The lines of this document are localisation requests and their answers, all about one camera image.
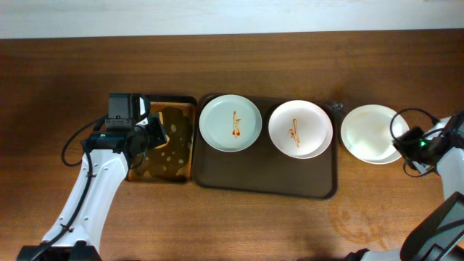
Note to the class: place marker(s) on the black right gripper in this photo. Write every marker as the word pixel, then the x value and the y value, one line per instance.
pixel 404 143

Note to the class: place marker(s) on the white plate front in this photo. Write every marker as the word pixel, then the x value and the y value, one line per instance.
pixel 368 131

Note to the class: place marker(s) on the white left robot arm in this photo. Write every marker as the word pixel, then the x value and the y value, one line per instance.
pixel 77 233

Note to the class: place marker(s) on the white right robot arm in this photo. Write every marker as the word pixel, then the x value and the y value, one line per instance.
pixel 437 237

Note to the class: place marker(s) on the white plate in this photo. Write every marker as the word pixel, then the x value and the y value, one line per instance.
pixel 230 123
pixel 300 129
pixel 368 131

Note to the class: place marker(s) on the large brown serving tray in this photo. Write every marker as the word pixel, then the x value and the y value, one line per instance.
pixel 263 168

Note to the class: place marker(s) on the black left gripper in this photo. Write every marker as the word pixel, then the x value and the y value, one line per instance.
pixel 159 131

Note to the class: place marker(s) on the small black soapy tray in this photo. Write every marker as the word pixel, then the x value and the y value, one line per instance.
pixel 171 162

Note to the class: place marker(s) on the yellow green sponge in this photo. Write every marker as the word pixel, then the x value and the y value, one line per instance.
pixel 159 136

